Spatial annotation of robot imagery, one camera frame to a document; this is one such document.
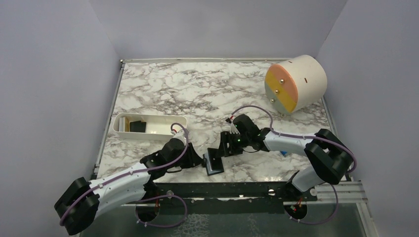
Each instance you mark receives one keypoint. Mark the cream cylinder drum colored face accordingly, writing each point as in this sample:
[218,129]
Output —
[295,83]

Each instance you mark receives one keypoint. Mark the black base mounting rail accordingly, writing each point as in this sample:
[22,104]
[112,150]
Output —
[219,198]

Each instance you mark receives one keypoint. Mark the black card holder blue sleeves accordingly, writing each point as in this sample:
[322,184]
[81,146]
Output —
[213,164]

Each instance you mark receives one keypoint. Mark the white plastic tray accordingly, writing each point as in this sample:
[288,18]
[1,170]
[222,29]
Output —
[158,126]

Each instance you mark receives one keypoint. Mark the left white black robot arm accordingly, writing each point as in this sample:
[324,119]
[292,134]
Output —
[84,200]

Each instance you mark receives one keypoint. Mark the aluminium table frame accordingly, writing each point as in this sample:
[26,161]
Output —
[204,90]

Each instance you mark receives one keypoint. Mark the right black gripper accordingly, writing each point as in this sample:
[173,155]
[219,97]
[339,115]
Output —
[226,137]

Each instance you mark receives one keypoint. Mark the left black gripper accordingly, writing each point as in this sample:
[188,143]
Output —
[193,159]

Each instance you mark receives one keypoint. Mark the stack of credit cards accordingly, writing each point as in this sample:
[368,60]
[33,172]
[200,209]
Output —
[125,125]

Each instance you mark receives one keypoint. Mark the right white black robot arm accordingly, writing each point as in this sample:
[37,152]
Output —
[330,160]

